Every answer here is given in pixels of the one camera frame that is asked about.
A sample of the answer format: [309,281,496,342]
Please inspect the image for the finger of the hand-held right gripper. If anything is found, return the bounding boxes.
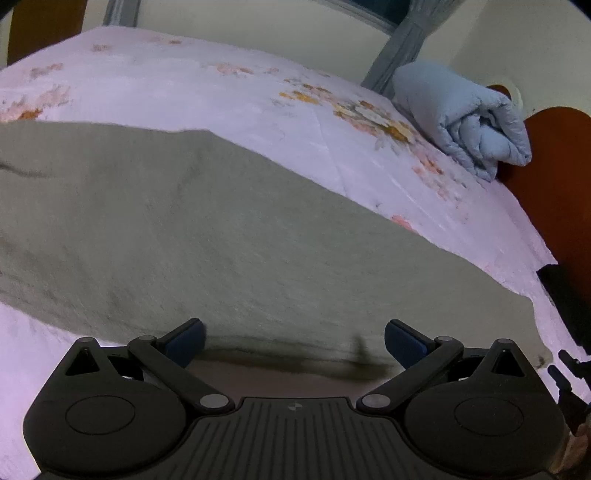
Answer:
[537,264,591,352]
[547,349,586,403]

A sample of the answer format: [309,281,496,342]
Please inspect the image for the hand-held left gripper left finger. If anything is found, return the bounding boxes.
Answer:
[60,318,235,416]

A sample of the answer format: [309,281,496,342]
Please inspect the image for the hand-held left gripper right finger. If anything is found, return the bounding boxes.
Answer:
[356,318,532,416]

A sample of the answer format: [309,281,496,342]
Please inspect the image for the grey pants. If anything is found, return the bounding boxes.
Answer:
[0,121,553,371]

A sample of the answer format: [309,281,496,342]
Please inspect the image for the wooden headboard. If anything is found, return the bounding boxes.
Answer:
[487,84,591,278]

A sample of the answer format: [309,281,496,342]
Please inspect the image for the rolled light blue quilt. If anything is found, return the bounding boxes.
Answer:
[392,61,533,182]

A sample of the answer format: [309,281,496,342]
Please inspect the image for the bed with pink floral sheet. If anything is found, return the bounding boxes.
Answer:
[0,25,561,480]

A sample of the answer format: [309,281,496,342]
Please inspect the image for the grey curtain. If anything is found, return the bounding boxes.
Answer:
[361,0,451,100]
[102,0,140,27]

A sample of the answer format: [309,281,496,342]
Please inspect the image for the brown wooden door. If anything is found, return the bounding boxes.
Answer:
[8,0,88,65]

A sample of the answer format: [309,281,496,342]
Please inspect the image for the white round ring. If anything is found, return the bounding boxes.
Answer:
[501,76,525,108]

